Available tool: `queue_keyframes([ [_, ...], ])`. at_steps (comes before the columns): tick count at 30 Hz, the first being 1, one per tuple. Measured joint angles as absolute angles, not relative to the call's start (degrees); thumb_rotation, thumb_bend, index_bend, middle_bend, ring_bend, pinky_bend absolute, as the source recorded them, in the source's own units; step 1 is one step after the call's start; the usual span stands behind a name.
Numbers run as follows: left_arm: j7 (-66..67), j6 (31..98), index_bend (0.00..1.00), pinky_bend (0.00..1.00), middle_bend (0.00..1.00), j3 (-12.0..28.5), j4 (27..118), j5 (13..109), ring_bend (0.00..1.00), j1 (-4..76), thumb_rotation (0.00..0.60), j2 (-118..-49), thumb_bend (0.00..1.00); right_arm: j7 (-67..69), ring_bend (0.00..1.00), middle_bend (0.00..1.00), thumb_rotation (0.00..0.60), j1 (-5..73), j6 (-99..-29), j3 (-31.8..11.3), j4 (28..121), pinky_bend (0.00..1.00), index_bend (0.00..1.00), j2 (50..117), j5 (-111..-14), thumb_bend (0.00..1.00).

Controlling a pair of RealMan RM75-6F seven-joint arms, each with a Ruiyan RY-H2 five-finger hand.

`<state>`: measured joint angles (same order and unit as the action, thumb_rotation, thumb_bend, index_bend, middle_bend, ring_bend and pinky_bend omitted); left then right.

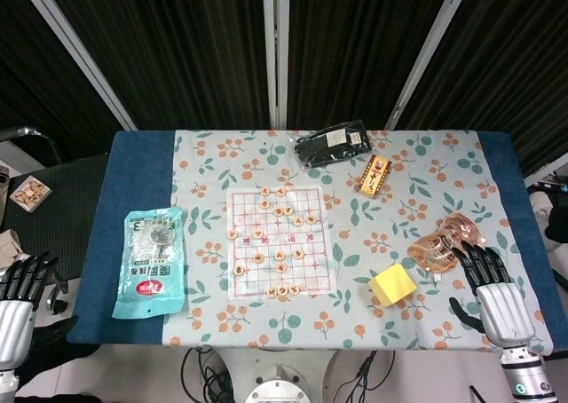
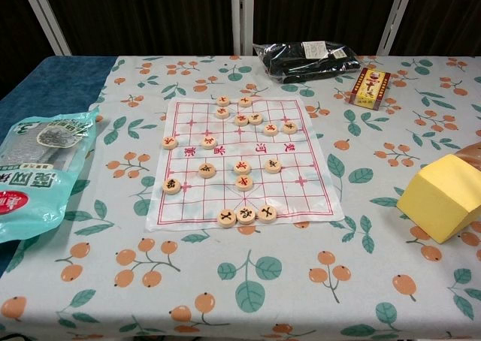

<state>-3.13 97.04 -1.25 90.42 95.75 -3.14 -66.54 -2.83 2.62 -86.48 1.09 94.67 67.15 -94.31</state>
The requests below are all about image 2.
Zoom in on floral print tablecloth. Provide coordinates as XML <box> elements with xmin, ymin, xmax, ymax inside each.
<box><xmin>0</xmin><ymin>54</ymin><xmax>481</xmax><ymax>341</ymax></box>

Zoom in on blue table mat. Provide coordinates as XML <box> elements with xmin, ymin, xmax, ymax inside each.
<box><xmin>0</xmin><ymin>55</ymin><xmax>118</xmax><ymax>278</ymax></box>

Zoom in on white plastic chess board sheet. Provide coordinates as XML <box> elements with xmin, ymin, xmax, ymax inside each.
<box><xmin>144</xmin><ymin>97</ymin><xmax>346</xmax><ymax>232</ymax></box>

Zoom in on red yellow small carton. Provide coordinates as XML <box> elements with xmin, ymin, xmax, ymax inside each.
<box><xmin>349</xmin><ymin>67</ymin><xmax>392</xmax><ymax>111</ymax></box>

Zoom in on white slanted frame post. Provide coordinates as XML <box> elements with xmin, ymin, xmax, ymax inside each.
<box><xmin>377</xmin><ymin>0</ymin><xmax>417</xmax><ymax>57</ymax></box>
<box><xmin>19</xmin><ymin>0</ymin><xmax>71</xmax><ymax>56</ymax></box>

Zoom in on yellow foam cube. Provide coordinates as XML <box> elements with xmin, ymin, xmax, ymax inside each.
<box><xmin>396</xmin><ymin>153</ymin><xmax>481</xmax><ymax>245</ymax></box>

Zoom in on white upright frame post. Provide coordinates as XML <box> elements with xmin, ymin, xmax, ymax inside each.
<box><xmin>230</xmin><ymin>0</ymin><xmax>256</xmax><ymax>56</ymax></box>

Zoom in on clear bag of black socks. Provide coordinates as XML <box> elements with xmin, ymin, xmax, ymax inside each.
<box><xmin>252</xmin><ymin>40</ymin><xmax>364</xmax><ymax>86</ymax></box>

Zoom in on teal plastic cloth package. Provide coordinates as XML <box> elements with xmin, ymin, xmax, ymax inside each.
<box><xmin>0</xmin><ymin>106</ymin><xmax>101</xmax><ymax>244</ymax></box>

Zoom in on black pleated curtain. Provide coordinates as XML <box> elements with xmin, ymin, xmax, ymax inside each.
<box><xmin>0</xmin><ymin>0</ymin><xmax>481</xmax><ymax>104</ymax></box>

